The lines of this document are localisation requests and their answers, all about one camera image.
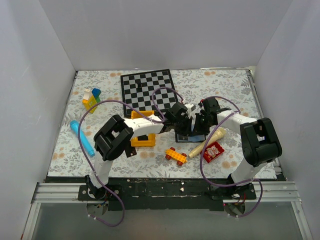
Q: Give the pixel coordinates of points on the black card on table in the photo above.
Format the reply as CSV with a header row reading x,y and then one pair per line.
x,y
130,151

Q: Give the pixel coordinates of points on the blue toy microphone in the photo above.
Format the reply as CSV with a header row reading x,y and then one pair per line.
x,y
74,126

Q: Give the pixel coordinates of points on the yellow plastic bin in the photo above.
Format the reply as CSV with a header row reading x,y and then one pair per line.
x,y
152,136

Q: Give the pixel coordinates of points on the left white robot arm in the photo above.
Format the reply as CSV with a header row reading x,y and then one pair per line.
x,y
115,137

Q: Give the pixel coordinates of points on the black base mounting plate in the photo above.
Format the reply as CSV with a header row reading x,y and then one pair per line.
x,y
165,193

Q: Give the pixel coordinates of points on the orange toy car block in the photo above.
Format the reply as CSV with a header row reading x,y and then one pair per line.
x,y
171,154

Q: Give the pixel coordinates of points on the red owl toy block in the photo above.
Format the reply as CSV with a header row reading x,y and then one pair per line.
x,y
213,151

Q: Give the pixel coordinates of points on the cream toy microphone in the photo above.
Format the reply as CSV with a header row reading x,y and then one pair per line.
x,y
218,134

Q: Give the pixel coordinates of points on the colourful stacked toy blocks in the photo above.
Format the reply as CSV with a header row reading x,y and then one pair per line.
x,y
91,98

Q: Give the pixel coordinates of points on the black leather card holder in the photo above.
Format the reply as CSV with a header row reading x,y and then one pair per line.
x,y
189,139

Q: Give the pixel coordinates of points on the aluminium frame rail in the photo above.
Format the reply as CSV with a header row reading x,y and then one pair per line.
x,y
49,193

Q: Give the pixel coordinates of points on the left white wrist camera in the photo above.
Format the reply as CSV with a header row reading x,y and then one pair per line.
x,y
190,108

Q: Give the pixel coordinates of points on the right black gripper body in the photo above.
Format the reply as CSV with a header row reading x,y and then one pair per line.
x,y
205,116

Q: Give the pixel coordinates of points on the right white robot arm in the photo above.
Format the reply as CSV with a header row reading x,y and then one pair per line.
x,y
259,141

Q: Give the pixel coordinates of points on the floral table mat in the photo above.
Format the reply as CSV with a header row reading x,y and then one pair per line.
x,y
233,87

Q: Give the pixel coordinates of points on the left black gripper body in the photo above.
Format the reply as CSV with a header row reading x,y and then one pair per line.
x,y
174,123

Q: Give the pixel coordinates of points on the black white chessboard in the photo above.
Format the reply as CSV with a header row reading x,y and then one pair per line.
x,y
137,89

